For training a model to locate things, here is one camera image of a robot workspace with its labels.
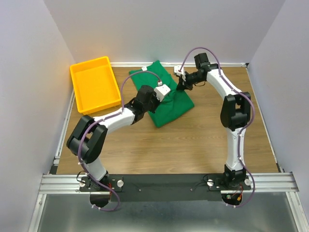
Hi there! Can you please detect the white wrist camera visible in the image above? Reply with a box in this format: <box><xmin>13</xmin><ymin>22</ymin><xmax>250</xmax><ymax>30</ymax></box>
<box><xmin>173</xmin><ymin>65</ymin><xmax>186</xmax><ymax>81</ymax></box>
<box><xmin>154</xmin><ymin>81</ymin><xmax>170</xmax><ymax>102</ymax></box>

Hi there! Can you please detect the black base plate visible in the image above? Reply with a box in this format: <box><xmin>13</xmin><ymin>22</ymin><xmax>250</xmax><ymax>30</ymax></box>
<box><xmin>79</xmin><ymin>174</ymin><xmax>251</xmax><ymax>206</ymax></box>

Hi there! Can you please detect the green t shirt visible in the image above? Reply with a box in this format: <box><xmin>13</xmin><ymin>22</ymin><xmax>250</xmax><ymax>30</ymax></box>
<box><xmin>125</xmin><ymin>60</ymin><xmax>195</xmax><ymax>128</ymax></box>

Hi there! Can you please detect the aluminium left side rail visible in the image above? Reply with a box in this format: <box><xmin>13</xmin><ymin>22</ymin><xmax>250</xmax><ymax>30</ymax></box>
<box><xmin>49</xmin><ymin>91</ymin><xmax>75</xmax><ymax>174</ymax></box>

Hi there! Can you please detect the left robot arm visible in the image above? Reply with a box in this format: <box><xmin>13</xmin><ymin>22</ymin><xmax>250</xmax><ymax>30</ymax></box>
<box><xmin>66</xmin><ymin>84</ymin><xmax>169</xmax><ymax>191</ymax></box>

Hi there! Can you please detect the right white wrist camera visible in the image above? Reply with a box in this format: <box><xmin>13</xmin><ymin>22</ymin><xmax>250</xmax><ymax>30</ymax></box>
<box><xmin>173</xmin><ymin>65</ymin><xmax>186</xmax><ymax>81</ymax></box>

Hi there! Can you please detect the aluminium right side rail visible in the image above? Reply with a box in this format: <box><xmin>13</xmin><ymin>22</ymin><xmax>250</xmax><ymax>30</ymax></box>
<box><xmin>245</xmin><ymin>63</ymin><xmax>284</xmax><ymax>173</ymax></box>

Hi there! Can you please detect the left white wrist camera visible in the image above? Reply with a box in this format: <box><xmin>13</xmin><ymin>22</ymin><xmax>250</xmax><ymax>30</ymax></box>
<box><xmin>154</xmin><ymin>81</ymin><xmax>170</xmax><ymax>102</ymax></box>

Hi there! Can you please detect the yellow plastic tray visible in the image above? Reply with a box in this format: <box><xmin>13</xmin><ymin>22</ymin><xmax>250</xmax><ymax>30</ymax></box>
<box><xmin>70</xmin><ymin>56</ymin><xmax>121</xmax><ymax>115</ymax></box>

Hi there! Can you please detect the aluminium rail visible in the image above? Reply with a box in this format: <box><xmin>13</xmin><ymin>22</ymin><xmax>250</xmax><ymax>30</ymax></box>
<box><xmin>245</xmin><ymin>63</ymin><xmax>284</xmax><ymax>173</ymax></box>
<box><xmin>49</xmin><ymin>91</ymin><xmax>75</xmax><ymax>174</ymax></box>
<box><xmin>39</xmin><ymin>173</ymin><xmax>299</xmax><ymax>194</ymax></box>

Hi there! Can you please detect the aluminium front rail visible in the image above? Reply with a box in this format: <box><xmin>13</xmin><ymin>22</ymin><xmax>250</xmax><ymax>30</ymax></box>
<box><xmin>39</xmin><ymin>173</ymin><xmax>299</xmax><ymax>194</ymax></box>

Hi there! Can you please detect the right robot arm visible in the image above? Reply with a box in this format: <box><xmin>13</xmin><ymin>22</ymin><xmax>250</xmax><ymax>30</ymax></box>
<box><xmin>174</xmin><ymin>53</ymin><xmax>254</xmax><ymax>189</ymax></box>

